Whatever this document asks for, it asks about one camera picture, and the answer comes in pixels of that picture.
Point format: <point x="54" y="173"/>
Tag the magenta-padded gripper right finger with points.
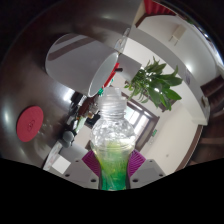
<point x="150" y="172"/>

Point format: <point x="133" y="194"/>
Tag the clear bottle with green drink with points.
<point x="113" y="143"/>

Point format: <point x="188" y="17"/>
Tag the dark wood glazed door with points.
<point x="143" y="120"/>

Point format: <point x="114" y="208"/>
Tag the flat round red coaster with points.
<point x="30" y="124"/>

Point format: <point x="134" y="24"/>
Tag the white printed brochure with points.
<point x="56" y="160"/>

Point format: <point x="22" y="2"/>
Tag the white cup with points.
<point x="76" y="63"/>

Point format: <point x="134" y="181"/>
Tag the small-leafed plant in white pot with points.
<point x="156" y="83"/>

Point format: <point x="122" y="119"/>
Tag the red carpeted staircase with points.
<point x="156" y="6"/>

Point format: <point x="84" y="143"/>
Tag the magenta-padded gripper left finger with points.
<point x="79" y="173"/>

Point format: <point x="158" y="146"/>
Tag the green exit sign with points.
<point x="154" y="133"/>

